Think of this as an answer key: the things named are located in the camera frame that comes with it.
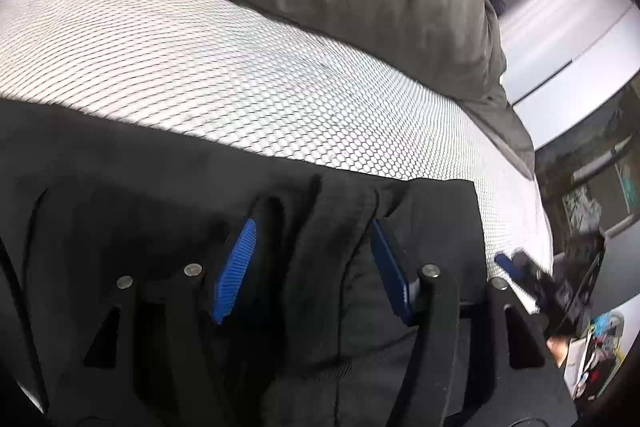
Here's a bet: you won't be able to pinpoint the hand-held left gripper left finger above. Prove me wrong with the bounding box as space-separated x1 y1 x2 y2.
50 218 257 427

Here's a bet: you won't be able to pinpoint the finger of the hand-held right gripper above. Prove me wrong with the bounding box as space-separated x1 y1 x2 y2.
494 251 532 282

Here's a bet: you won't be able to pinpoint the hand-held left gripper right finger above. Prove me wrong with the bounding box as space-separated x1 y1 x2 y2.
371 219 578 427

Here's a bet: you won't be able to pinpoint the black pants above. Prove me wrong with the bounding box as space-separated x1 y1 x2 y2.
0 99 493 427

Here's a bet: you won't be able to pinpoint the person's right hand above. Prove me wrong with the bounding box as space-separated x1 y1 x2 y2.
546 336 574 366

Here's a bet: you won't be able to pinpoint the dark wardrobe shelves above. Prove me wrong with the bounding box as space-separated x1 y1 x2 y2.
534 77 640 408

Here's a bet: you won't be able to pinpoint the white patterned mattress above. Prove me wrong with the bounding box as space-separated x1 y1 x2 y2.
0 0 555 288

